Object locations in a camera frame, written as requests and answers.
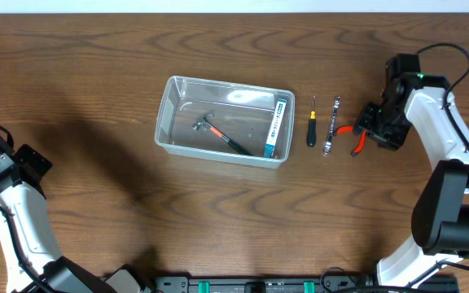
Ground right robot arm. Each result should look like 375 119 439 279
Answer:
353 54 469 289

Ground clear plastic container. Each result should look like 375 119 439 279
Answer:
154 76 295 168

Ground black yellow screwdriver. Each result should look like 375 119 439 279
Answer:
306 96 317 147

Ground orange handled pliers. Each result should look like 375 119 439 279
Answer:
333 125 368 156

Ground silver wrench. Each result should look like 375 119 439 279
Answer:
322 96 341 156

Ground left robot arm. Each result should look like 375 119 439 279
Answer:
0 125 156 293

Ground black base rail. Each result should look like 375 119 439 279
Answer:
154 273 459 293

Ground blue white cardboard box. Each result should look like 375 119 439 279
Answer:
264 98 287 158

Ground small hammer black orange handle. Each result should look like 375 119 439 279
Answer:
192 112 252 156

